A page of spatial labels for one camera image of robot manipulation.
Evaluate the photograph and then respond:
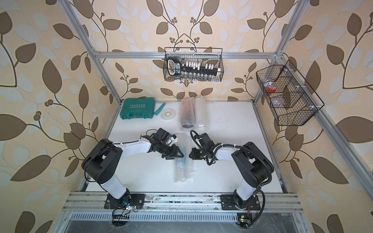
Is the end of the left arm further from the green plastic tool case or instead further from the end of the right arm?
the green plastic tool case

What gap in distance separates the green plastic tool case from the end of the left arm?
1.22 feet

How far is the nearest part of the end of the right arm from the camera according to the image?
69 cm

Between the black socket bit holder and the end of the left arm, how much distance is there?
378 mm

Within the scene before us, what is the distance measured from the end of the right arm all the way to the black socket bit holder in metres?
0.37

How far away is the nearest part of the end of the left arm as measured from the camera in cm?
75

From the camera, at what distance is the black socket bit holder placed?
0.83 m

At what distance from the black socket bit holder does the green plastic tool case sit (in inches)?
15.8

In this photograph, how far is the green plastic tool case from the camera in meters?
1.10
